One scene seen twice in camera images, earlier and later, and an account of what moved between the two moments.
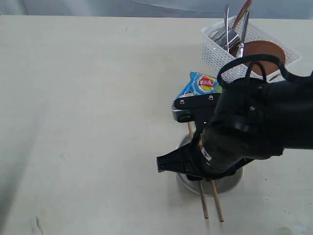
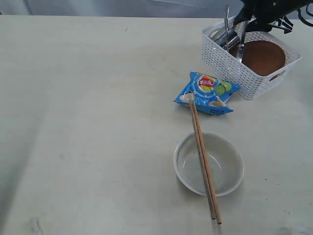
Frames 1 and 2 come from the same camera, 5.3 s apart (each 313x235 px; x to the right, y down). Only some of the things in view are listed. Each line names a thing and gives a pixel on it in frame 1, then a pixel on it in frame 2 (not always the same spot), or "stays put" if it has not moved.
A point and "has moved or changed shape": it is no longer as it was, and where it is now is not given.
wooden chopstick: [217, 201] has moved or changed shape
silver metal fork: [227, 27] stays put
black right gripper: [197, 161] -> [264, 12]
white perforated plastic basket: [214, 56] stays put
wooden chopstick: [200, 182] has moved or changed shape
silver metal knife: [244, 33] stays put
